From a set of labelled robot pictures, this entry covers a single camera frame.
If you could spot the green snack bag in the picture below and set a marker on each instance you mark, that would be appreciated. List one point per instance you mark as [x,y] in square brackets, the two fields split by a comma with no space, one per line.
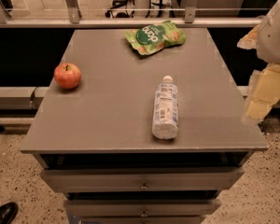
[155,37]

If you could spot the black office chair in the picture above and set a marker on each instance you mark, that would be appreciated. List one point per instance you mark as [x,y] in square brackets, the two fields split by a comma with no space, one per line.
[121,3]

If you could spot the grey drawer cabinet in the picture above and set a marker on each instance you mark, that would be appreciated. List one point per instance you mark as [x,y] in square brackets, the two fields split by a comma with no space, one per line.
[106,122]

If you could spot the red apple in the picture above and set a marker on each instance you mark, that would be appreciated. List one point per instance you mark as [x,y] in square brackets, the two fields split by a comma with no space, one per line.
[67,75]

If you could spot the black shoe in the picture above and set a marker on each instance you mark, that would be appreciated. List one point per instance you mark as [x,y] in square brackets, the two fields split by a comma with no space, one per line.
[8,212]

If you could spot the lower grey drawer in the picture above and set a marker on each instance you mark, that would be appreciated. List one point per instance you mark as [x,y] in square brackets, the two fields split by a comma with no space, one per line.
[142,208]

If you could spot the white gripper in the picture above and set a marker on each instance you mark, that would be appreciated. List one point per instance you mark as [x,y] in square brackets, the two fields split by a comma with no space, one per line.
[272,42]

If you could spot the clear plastic water bottle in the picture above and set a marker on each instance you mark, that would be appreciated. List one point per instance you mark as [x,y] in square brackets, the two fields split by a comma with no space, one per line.
[165,113]

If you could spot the grey drawer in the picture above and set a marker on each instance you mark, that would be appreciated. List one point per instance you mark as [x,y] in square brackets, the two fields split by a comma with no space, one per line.
[142,208]
[74,181]

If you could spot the metal railing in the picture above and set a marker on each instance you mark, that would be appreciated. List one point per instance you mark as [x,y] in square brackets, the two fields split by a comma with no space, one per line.
[71,14]

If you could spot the upper grey drawer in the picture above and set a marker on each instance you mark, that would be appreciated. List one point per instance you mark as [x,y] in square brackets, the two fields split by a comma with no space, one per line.
[74,181]

